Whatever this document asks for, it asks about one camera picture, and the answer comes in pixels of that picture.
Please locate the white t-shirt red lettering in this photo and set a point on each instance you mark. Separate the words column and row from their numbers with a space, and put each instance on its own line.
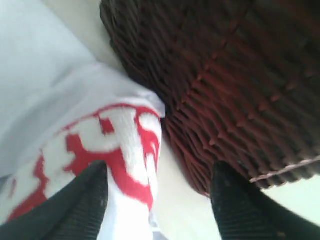
column 62, row 110

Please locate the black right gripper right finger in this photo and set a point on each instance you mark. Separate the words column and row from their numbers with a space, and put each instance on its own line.
column 243, row 212

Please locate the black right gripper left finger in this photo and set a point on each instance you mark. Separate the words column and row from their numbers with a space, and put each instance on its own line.
column 74, row 213

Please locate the dark brown wicker basket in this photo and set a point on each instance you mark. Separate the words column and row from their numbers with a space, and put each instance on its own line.
column 240, row 80

